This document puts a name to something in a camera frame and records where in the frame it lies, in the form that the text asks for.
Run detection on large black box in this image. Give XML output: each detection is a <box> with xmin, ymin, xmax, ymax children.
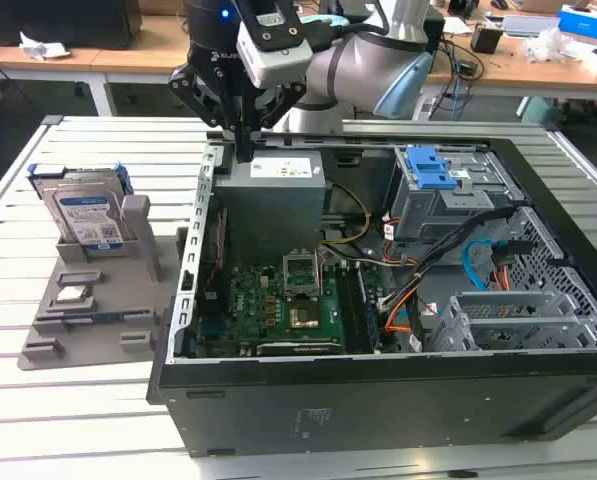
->
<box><xmin>0</xmin><ymin>0</ymin><xmax>142</xmax><ymax>50</ymax></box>

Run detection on white plastic bag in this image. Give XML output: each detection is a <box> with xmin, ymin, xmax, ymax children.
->
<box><xmin>522</xmin><ymin>27</ymin><xmax>584</xmax><ymax>64</ymax></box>

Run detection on metal socket cover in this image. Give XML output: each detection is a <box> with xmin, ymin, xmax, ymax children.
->
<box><xmin>281</xmin><ymin>247</ymin><xmax>322</xmax><ymax>299</ymax></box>

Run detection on crumpled white paper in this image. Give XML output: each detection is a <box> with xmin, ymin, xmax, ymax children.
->
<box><xmin>18</xmin><ymin>32</ymin><xmax>72</xmax><ymax>62</ymax></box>

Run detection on hard disk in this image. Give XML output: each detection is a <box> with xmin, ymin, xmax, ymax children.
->
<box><xmin>27</xmin><ymin>162</ymin><xmax>134</xmax><ymax>259</ymax></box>

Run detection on black speaker box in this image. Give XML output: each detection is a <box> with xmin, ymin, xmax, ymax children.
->
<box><xmin>425</xmin><ymin>9</ymin><xmax>447</xmax><ymax>51</ymax></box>

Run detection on black PC case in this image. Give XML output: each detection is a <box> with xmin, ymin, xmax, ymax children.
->
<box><xmin>145</xmin><ymin>130</ymin><xmax>597</xmax><ymax>459</ymax></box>

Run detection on CPU socket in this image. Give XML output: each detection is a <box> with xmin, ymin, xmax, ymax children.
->
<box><xmin>286</xmin><ymin>295</ymin><xmax>325</xmax><ymax>332</ymax></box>

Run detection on blue cardboard box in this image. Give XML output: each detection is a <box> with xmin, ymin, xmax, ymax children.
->
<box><xmin>557</xmin><ymin>4</ymin><xmax>597</xmax><ymax>36</ymax></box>

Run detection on pale green bin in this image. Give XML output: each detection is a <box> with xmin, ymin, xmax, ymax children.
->
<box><xmin>520</xmin><ymin>97</ymin><xmax>564</xmax><ymax>126</ymax></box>

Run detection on blue data wire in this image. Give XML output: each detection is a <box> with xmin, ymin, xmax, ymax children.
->
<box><xmin>462</xmin><ymin>238</ymin><xmax>509</xmax><ymax>291</ymax></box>

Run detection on grey metal drive cage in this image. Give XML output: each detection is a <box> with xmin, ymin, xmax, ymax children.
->
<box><xmin>385</xmin><ymin>144</ymin><xmax>529</xmax><ymax>246</ymax></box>

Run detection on wooden desk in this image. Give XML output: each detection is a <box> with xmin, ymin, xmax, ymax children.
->
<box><xmin>0</xmin><ymin>12</ymin><xmax>597</xmax><ymax>119</ymax></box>

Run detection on installed RAM stick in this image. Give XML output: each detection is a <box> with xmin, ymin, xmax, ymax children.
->
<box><xmin>355</xmin><ymin>264</ymin><xmax>382</xmax><ymax>351</ymax></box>

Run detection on black cable bundle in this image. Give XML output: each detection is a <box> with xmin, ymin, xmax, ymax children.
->
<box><xmin>377</xmin><ymin>202</ymin><xmax>529</xmax><ymax>311</ymax></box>

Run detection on grey parts rack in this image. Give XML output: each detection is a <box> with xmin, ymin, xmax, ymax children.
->
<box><xmin>17</xmin><ymin>194</ymin><xmax>189</xmax><ymax>372</ymax></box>

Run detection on power wire with black connector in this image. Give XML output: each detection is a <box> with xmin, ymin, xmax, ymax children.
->
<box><xmin>490</xmin><ymin>239</ymin><xmax>535</xmax><ymax>291</ymax></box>

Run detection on grey flat device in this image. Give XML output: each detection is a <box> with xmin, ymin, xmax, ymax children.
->
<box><xmin>502</xmin><ymin>14</ymin><xmax>562</xmax><ymax>39</ymax></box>

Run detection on small black box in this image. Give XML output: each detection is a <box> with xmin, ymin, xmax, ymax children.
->
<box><xmin>470</xmin><ymin>24</ymin><xmax>504</xmax><ymax>55</ymax></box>

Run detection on silver CPU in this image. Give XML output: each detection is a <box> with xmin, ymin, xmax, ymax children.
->
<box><xmin>55</xmin><ymin>285</ymin><xmax>92</xmax><ymax>304</ymax></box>

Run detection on green motherboard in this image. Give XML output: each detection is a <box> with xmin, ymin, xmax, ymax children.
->
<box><xmin>197</xmin><ymin>259</ymin><xmax>384</xmax><ymax>356</ymax></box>

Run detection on yellow wires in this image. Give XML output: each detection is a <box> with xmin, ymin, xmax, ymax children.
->
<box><xmin>320</xmin><ymin>183</ymin><xmax>372</xmax><ymax>247</ymax></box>

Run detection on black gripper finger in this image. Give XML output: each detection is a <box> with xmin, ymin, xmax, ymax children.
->
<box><xmin>167</xmin><ymin>64</ymin><xmax>247</xmax><ymax>162</ymax></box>
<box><xmin>245</xmin><ymin>82</ymin><xmax>307</xmax><ymax>162</ymax></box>

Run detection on blue plastic drive latch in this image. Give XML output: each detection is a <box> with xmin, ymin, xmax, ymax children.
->
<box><xmin>406</xmin><ymin>145</ymin><xmax>462</xmax><ymax>190</ymax></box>

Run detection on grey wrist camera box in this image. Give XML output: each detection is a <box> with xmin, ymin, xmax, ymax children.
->
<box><xmin>235</xmin><ymin>22</ymin><xmax>313</xmax><ymax>90</ymax></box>

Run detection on orange flat wire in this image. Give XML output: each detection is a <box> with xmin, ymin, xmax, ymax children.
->
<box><xmin>385</xmin><ymin>287</ymin><xmax>429</xmax><ymax>335</ymax></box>

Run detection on grey power supply unit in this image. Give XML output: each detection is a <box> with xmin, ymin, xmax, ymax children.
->
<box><xmin>212</xmin><ymin>149</ymin><xmax>327</xmax><ymax>247</ymax></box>

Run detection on dark blue RAM stick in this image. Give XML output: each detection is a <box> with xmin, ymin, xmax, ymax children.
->
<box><xmin>62</xmin><ymin>308</ymin><xmax>149</xmax><ymax>326</ymax></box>

